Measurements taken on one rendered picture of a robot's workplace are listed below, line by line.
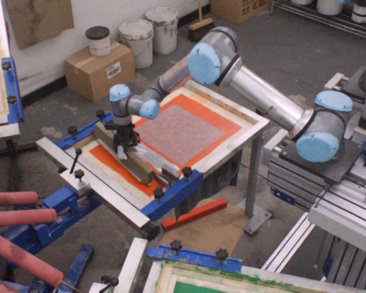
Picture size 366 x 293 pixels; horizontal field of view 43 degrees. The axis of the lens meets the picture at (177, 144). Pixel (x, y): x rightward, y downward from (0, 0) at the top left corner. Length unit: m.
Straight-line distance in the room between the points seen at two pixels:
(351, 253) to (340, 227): 0.57
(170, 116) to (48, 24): 1.91
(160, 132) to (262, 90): 0.87
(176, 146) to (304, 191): 0.65
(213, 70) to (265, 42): 3.49
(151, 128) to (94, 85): 1.80
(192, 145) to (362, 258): 0.89
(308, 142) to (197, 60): 0.41
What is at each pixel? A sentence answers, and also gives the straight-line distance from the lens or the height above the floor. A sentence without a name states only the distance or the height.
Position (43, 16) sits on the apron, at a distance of 3.93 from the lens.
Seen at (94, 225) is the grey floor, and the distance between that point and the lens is 3.10.
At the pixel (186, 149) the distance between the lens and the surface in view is 2.12.
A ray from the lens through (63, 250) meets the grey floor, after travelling 3.03.
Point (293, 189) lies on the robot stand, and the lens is 1.81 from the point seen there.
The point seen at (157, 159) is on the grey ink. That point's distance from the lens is 2.07.
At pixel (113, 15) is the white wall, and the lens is 4.43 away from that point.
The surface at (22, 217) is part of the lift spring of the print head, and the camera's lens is 1.71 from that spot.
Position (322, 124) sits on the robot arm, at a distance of 1.46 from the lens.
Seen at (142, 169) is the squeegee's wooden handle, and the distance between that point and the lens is 1.90.
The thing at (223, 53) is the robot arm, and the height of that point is 1.65.
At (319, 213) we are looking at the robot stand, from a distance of 1.64.
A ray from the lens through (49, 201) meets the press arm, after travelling 1.87.
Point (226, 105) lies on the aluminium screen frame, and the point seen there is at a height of 0.98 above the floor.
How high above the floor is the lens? 2.38
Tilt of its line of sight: 42 degrees down
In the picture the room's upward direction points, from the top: 2 degrees counter-clockwise
